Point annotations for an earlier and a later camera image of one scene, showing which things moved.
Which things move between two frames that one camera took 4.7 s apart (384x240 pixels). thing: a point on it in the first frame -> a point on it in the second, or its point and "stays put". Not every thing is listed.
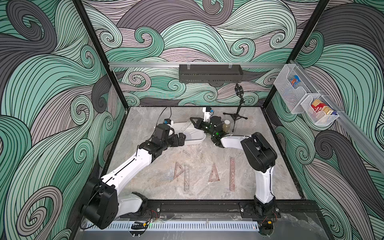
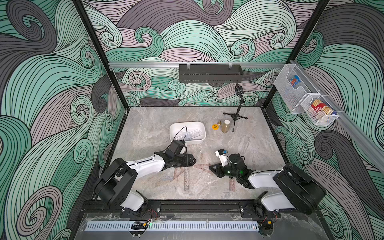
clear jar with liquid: (226, 126) stays put
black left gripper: (175, 143) -> (188, 161)
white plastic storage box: (193, 135) stays put
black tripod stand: (240, 92) stays put
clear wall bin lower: (320, 112) stays put
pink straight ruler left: (186, 177) stays put
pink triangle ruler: (214, 176) -> (204, 167)
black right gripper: (201, 122) -> (219, 170)
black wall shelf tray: (210, 73) stays put
